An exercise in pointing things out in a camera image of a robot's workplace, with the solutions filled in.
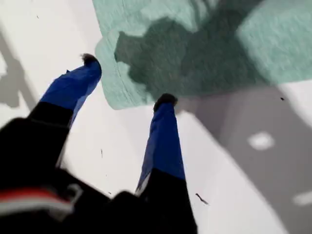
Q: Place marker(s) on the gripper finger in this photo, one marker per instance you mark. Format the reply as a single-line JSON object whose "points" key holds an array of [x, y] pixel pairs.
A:
{"points": [[165, 146], [73, 87]]}

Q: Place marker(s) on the pale green T-shirt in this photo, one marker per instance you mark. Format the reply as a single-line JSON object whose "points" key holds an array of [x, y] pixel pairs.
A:
{"points": [[268, 48]]}

